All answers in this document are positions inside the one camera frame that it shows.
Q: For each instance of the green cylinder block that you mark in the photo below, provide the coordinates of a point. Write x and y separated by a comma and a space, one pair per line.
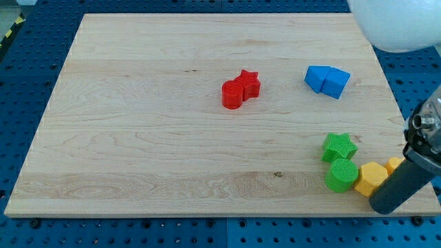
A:
341, 175

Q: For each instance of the yellow hexagon block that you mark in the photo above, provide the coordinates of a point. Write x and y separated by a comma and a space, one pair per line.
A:
371, 176

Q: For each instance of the blue cube block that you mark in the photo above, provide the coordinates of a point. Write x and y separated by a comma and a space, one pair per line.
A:
335, 82

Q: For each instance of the wooden board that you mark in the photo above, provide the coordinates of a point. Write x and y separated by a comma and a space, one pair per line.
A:
135, 126

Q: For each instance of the blue triangular block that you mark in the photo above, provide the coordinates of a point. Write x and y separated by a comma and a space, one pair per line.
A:
315, 76

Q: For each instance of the green star block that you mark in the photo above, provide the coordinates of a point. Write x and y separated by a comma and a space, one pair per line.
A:
337, 146

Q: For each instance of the red star block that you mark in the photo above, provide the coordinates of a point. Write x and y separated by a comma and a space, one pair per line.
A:
250, 83

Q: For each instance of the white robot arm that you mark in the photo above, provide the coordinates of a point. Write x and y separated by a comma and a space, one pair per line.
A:
398, 25

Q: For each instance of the red cylinder block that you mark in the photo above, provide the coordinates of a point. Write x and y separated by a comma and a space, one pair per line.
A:
232, 94

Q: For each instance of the small yellow block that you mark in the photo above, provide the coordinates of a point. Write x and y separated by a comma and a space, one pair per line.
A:
392, 164

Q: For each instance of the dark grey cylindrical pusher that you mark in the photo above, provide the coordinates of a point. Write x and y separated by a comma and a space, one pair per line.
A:
408, 178

